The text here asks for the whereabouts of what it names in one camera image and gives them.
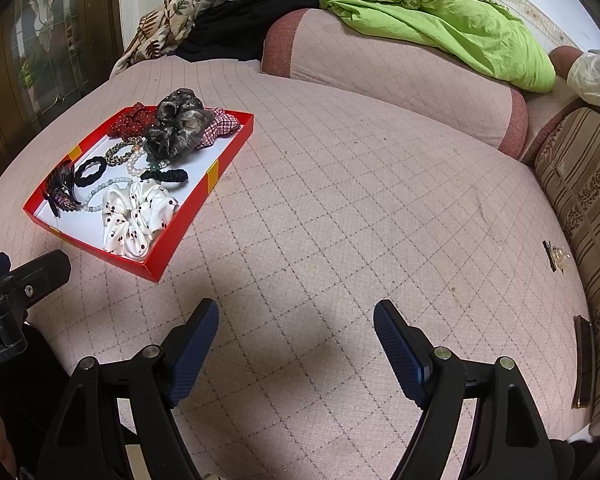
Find black cloth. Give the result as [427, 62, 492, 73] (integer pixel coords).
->
[172, 0, 322, 64]

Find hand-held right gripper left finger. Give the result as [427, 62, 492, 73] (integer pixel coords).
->
[35, 298, 220, 480]

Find red checked scrunchie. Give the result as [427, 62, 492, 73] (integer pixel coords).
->
[195, 107, 241, 150]

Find leopard print hair tie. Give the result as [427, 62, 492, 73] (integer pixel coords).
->
[103, 137, 144, 167]

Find pearl bracelet with green bead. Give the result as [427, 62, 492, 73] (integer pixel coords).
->
[126, 142, 171, 177]

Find plain black hair tie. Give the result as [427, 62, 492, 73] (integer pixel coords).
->
[74, 156, 112, 190]

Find beige leaf print cloth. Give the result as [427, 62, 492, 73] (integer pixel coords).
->
[110, 0, 209, 79]

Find plain green sheet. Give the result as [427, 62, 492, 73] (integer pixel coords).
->
[319, 0, 557, 94]

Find wooden door with glass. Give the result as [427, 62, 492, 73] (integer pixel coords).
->
[0, 0, 124, 187]

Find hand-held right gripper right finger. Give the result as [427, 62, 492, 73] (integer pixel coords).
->
[373, 300, 556, 480]

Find white polka dot scrunchie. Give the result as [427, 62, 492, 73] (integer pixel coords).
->
[101, 180, 180, 261]

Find black hair claw clip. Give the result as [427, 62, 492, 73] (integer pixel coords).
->
[39, 159, 77, 201]

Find black hair tie with charm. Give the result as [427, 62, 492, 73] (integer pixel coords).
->
[139, 167, 189, 186]

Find white cloth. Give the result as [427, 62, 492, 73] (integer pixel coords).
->
[567, 49, 600, 122]

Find dark red scrunchie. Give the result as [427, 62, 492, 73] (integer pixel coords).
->
[107, 102, 157, 141]

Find black hair pin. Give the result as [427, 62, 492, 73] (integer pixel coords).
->
[542, 239, 559, 274]

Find grey black organza scrunchie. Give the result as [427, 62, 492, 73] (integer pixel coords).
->
[142, 88, 214, 161]

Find pink quilted sofa seat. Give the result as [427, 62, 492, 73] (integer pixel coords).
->
[0, 45, 600, 480]

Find person's dark pants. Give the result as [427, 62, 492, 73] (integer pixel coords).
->
[550, 437, 597, 480]

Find pale bead bracelet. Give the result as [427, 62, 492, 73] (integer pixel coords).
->
[82, 174, 134, 213]

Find flat brown case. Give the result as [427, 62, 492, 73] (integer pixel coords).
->
[571, 314, 596, 410]

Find dark rhinestone hair clip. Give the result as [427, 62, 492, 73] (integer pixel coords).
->
[49, 191, 83, 219]

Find brown striped cushion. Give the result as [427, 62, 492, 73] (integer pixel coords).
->
[533, 107, 600, 437]

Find red cardboard box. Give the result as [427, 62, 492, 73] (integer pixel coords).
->
[22, 105, 255, 284]

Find pink bolster cushion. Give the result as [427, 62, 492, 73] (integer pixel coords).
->
[260, 8, 529, 159]

